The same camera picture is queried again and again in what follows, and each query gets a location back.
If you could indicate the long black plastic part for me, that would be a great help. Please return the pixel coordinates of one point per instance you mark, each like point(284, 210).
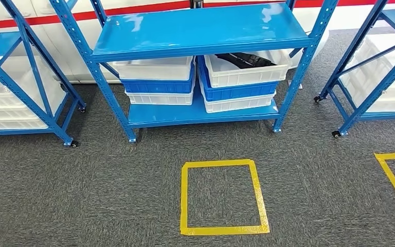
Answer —
point(245, 60)

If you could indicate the blue metal shelf rack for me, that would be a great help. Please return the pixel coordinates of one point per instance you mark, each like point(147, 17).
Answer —
point(354, 119)
point(13, 132)
point(201, 30)

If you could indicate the blue plastic bin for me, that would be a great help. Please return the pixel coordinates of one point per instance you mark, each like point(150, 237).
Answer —
point(238, 92)
point(156, 87)

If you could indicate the metal floor outlet plate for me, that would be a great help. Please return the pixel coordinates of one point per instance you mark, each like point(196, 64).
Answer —
point(299, 85)

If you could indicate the yellow floor tape square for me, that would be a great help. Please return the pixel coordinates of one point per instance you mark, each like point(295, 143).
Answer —
point(223, 231)
point(393, 177)

